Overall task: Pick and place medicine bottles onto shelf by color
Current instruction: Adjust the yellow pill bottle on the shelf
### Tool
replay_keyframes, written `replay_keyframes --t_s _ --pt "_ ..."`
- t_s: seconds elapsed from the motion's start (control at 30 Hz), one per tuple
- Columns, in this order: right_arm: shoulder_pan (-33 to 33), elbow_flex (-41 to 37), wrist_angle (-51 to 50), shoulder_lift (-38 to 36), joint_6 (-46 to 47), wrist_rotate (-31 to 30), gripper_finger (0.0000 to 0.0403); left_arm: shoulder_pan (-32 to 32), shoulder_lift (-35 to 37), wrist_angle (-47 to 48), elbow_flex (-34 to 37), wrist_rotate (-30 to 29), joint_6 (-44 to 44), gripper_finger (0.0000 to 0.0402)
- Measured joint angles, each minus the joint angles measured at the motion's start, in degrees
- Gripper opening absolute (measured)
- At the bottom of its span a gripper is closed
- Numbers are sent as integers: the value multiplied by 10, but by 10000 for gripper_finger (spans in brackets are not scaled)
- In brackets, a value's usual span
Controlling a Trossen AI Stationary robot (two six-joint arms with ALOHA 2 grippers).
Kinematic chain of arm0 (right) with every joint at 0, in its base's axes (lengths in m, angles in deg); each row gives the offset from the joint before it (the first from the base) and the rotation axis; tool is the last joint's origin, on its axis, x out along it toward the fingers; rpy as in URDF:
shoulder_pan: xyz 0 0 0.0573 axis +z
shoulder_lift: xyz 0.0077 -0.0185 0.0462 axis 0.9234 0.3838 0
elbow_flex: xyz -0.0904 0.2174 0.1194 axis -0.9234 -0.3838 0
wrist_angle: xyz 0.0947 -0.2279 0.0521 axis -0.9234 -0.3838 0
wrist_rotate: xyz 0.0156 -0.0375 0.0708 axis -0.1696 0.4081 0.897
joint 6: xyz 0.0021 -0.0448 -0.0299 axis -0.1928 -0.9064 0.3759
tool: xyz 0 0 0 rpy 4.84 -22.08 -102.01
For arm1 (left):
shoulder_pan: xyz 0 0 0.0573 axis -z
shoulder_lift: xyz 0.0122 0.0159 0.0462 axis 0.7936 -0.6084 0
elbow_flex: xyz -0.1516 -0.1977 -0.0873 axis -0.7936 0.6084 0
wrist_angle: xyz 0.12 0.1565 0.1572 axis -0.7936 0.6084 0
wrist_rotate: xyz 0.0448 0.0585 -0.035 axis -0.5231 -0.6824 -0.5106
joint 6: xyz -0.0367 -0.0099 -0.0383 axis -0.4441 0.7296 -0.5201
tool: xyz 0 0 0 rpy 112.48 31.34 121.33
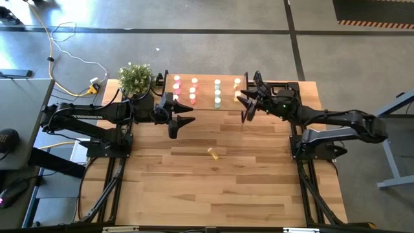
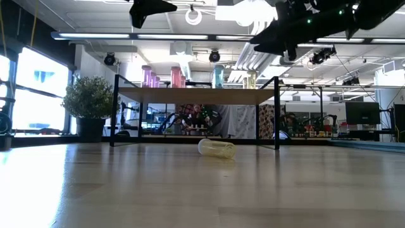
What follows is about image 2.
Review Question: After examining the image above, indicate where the cluttered background workbench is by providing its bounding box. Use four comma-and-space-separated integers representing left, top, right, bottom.
284, 113, 346, 139

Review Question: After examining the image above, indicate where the person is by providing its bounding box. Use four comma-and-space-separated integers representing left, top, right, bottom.
180, 103, 212, 136

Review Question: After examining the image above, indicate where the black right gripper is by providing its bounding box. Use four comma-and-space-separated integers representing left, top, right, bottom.
249, 0, 357, 61

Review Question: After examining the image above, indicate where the large bright window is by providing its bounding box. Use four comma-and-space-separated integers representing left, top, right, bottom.
0, 47, 72, 136

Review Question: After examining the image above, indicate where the wooden shelf black metal frame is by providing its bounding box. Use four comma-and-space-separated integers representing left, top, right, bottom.
109, 74, 282, 151

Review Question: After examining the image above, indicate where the black monitor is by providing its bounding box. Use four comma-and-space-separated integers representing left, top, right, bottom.
393, 103, 405, 143
344, 101, 382, 125

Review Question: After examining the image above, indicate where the green artificial plant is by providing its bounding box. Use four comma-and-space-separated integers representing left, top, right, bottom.
61, 75, 116, 120

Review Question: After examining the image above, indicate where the black plant pot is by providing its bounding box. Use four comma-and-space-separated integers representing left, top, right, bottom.
75, 117, 107, 140

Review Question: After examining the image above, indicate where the silver ventilation duct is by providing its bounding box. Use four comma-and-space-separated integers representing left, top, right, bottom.
234, 0, 370, 75

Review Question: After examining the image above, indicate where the black aluminium rail frame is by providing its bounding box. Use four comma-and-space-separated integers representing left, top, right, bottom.
328, 139, 405, 155

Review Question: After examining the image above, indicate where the black back frame rail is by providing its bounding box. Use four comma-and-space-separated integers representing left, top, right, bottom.
0, 135, 333, 147

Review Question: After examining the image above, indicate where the white ring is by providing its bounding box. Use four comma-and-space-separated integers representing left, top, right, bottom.
185, 8, 203, 26

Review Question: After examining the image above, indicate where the yellow pill bottle white cap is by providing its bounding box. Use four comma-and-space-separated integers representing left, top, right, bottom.
247, 70, 258, 89
197, 138, 237, 160

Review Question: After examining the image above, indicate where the black overhead light bar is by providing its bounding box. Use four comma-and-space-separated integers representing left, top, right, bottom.
50, 30, 405, 46

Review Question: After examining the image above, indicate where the white dome object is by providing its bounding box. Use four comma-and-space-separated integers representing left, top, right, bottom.
271, 130, 290, 141

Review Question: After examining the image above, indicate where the white curtain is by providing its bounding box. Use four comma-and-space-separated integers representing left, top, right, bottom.
210, 104, 258, 139

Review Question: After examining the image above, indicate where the teal pill bottle white cap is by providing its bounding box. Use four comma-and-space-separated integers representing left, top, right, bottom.
213, 64, 225, 89

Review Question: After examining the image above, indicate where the floral patterned curtain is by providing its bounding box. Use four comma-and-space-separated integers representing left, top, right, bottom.
259, 103, 276, 140

